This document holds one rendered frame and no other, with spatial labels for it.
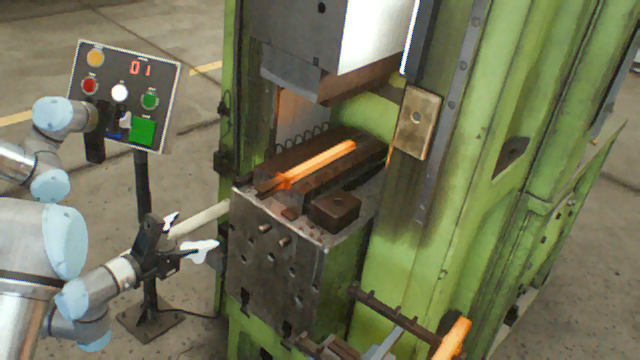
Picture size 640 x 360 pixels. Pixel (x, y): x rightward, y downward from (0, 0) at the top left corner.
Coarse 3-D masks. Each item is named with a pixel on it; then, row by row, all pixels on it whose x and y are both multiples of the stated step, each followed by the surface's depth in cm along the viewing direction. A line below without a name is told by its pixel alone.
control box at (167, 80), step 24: (96, 48) 168; (120, 48) 167; (72, 72) 170; (96, 72) 169; (120, 72) 167; (144, 72) 166; (168, 72) 165; (72, 96) 170; (96, 96) 169; (168, 96) 165; (168, 120) 166; (144, 144) 167; (168, 144) 170
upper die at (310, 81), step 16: (272, 48) 141; (272, 64) 143; (288, 64) 139; (304, 64) 136; (368, 64) 149; (384, 64) 155; (400, 64) 163; (272, 80) 145; (288, 80) 141; (304, 80) 138; (320, 80) 135; (336, 80) 140; (352, 80) 146; (368, 80) 153; (304, 96) 140; (320, 96) 138
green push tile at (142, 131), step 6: (132, 120) 167; (138, 120) 166; (144, 120) 166; (150, 120) 166; (132, 126) 167; (138, 126) 166; (144, 126) 166; (150, 126) 166; (132, 132) 167; (138, 132) 166; (144, 132) 166; (150, 132) 166; (132, 138) 167; (138, 138) 166; (144, 138) 166; (150, 138) 166; (150, 144) 166
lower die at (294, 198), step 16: (336, 128) 189; (352, 128) 188; (304, 144) 178; (320, 144) 177; (336, 144) 178; (368, 144) 180; (384, 144) 182; (272, 160) 167; (288, 160) 167; (304, 160) 168; (336, 160) 169; (352, 160) 171; (368, 160) 175; (256, 176) 165; (272, 176) 160; (304, 176) 159; (336, 176) 163; (288, 192) 158; (304, 192) 154; (320, 192) 160; (304, 208) 157
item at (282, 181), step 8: (344, 144) 175; (352, 144) 176; (328, 152) 170; (336, 152) 171; (312, 160) 165; (320, 160) 166; (328, 160) 168; (296, 168) 160; (304, 168) 161; (312, 168) 163; (280, 176) 155; (288, 176) 157; (296, 176) 158; (264, 184) 151; (272, 184) 152; (280, 184) 155; (288, 184) 155; (264, 192) 149; (272, 192) 153
